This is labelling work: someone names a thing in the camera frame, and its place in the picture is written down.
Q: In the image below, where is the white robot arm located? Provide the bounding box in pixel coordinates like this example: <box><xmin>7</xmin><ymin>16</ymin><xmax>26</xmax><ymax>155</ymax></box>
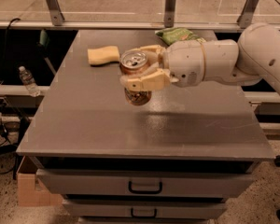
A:
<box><xmin>120</xmin><ymin>23</ymin><xmax>280</xmax><ymax>95</ymax></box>

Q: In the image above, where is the upper grey drawer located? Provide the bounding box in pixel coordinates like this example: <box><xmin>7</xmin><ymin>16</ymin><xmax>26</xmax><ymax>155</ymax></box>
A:
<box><xmin>36</xmin><ymin>169</ymin><xmax>254</xmax><ymax>198</ymax></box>

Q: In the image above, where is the grey drawer cabinet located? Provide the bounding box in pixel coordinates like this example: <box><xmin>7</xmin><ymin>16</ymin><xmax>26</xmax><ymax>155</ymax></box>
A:
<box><xmin>18</xmin><ymin>30</ymin><xmax>273</xmax><ymax>224</ymax></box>

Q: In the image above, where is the yellow sponge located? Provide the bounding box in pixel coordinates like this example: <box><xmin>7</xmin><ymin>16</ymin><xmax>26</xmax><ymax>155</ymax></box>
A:
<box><xmin>88</xmin><ymin>46</ymin><xmax>119</xmax><ymax>66</ymax></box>

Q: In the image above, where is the grey drawer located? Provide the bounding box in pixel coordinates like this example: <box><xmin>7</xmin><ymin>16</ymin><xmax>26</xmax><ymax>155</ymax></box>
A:
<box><xmin>63</xmin><ymin>200</ymin><xmax>226</xmax><ymax>219</ymax></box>
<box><xmin>36</xmin><ymin>169</ymin><xmax>254</xmax><ymax>198</ymax></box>

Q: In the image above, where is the middle metal bracket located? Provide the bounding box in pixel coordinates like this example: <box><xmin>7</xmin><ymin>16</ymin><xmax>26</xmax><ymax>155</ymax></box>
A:
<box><xmin>163</xmin><ymin>0</ymin><xmax>176</xmax><ymax>28</ymax></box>

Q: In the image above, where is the clear plastic water bottle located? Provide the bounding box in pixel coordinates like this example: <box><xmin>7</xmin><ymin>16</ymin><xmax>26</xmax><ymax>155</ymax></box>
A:
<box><xmin>19</xmin><ymin>66</ymin><xmax>40</xmax><ymax>97</ymax></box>

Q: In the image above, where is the crushed orange soda can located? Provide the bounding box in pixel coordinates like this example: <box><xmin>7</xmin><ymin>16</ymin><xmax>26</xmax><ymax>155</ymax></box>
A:
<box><xmin>119</xmin><ymin>49</ymin><xmax>153</xmax><ymax>106</ymax></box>

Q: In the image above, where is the lower grey drawer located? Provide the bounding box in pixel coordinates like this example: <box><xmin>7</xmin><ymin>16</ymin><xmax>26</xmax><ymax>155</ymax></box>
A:
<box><xmin>63</xmin><ymin>200</ymin><xmax>226</xmax><ymax>219</ymax></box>

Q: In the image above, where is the black cable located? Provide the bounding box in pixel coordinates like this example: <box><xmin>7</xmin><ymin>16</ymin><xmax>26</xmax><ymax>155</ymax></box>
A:
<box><xmin>0</xmin><ymin>17</ymin><xmax>21</xmax><ymax>107</ymax></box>

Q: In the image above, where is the cardboard box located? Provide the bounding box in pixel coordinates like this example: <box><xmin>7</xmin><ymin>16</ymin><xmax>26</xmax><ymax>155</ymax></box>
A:
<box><xmin>17</xmin><ymin>157</ymin><xmax>63</xmax><ymax>207</ymax></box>

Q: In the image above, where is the green chip bag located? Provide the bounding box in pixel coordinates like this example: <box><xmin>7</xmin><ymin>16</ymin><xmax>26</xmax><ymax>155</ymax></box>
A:
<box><xmin>156</xmin><ymin>28</ymin><xmax>205</xmax><ymax>46</ymax></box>

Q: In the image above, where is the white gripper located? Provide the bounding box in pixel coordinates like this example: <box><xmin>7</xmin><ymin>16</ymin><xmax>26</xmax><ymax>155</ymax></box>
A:
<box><xmin>119</xmin><ymin>40</ymin><xmax>205</xmax><ymax>91</ymax></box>

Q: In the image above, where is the metal bracket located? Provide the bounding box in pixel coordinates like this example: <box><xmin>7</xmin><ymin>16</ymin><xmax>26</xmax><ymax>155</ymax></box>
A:
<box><xmin>46</xmin><ymin>0</ymin><xmax>64</xmax><ymax>26</ymax></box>
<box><xmin>237</xmin><ymin>0</ymin><xmax>259</xmax><ymax>29</ymax></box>
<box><xmin>163</xmin><ymin>0</ymin><xmax>176</xmax><ymax>28</ymax></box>

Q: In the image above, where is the left metal bracket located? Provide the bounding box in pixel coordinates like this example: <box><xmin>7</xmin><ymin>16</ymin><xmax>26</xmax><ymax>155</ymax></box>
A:
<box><xmin>46</xmin><ymin>0</ymin><xmax>64</xmax><ymax>26</ymax></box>

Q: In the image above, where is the right metal bracket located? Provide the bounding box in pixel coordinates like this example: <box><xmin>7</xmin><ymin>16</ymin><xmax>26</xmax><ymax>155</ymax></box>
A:
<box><xmin>237</xmin><ymin>0</ymin><xmax>259</xmax><ymax>29</ymax></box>

